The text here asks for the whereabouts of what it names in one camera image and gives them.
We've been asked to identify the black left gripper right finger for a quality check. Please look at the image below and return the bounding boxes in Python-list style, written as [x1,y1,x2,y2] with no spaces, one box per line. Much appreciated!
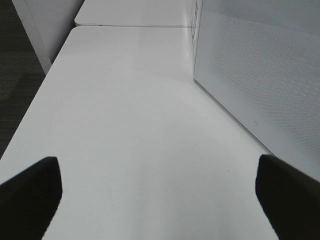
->
[255,154,320,240]

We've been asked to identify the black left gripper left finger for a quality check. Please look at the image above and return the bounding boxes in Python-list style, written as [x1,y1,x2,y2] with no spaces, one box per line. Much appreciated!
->
[0,156,63,240]

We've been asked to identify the white microwave door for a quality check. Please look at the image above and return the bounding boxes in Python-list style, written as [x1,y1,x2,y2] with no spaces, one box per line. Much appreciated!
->
[194,0,320,180]

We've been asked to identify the white cabinet panel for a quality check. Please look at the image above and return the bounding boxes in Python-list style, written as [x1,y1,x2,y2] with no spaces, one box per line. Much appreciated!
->
[12,0,83,74]

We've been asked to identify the white adjacent table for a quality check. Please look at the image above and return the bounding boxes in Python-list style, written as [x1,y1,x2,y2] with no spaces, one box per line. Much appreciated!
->
[74,0,196,28]

